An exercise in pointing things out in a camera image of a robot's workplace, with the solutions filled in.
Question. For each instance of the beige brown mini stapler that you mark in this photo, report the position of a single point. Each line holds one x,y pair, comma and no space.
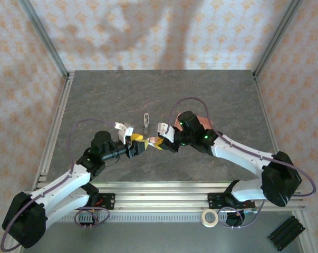
146,124

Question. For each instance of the small green circuit board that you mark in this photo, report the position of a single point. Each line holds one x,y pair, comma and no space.
250,210

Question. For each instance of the long aluminium base rail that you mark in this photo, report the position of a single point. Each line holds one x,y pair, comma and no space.
161,195

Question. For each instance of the short black aluminium extrusion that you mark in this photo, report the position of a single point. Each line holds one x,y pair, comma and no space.
285,233

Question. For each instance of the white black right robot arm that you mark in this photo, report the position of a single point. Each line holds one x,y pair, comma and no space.
237,155

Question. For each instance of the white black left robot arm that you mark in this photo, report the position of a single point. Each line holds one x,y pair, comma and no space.
66,182

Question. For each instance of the aluminium frame post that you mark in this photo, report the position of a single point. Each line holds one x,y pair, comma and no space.
44,37
277,37

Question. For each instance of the pink white mini stapler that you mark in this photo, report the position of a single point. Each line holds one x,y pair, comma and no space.
153,139

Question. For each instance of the aluminium side rail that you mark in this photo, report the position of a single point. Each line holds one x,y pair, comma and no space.
269,118
60,110

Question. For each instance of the white tape roll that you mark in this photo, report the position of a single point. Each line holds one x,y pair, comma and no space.
203,218

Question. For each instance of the pink tray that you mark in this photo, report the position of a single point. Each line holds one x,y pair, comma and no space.
204,122

